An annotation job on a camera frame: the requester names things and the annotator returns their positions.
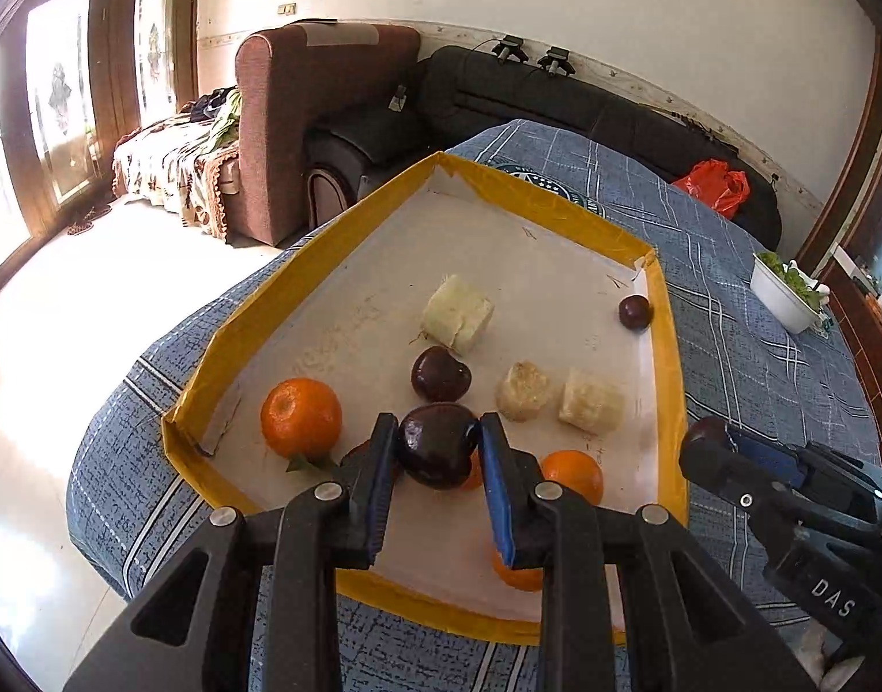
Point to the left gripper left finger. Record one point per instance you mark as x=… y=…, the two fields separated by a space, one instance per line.
x=238 y=577

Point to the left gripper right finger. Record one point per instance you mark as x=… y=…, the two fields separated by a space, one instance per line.
x=686 y=625

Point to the small orange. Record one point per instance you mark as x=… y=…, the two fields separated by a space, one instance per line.
x=524 y=580
x=577 y=471

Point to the orange with green leaf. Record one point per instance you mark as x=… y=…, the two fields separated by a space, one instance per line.
x=301 y=421

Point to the large banana piece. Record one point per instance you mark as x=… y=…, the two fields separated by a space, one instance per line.
x=456 y=315

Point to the red jujube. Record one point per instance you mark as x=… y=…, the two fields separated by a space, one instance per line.
x=351 y=462

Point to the orange tangerine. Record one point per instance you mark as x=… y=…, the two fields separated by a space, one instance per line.
x=475 y=477

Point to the right hand white glove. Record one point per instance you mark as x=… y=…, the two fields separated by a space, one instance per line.
x=832 y=665

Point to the blue plaid tablecloth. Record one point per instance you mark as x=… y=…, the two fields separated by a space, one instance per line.
x=128 y=510

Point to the white bowl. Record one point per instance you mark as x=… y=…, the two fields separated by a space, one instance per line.
x=783 y=304

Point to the green leafy vegetables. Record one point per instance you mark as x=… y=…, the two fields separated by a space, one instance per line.
x=788 y=272

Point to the wooden cabinet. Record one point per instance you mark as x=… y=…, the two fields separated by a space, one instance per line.
x=844 y=241

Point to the red plastic bag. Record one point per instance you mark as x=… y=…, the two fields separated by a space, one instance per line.
x=720 y=188

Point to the yellow edged white tray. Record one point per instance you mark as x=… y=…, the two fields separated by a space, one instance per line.
x=346 y=309

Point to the patterned covered bench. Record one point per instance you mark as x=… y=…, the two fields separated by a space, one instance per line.
x=188 y=163

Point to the black clamp device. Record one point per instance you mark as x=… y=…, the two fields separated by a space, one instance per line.
x=556 y=62
x=510 y=48

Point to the maroon armchair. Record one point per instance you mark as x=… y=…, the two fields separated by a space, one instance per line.
x=288 y=78

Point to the black leather sofa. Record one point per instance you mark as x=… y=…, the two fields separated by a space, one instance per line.
x=456 y=93

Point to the wooden glass door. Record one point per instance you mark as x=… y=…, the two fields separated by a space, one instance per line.
x=77 y=76

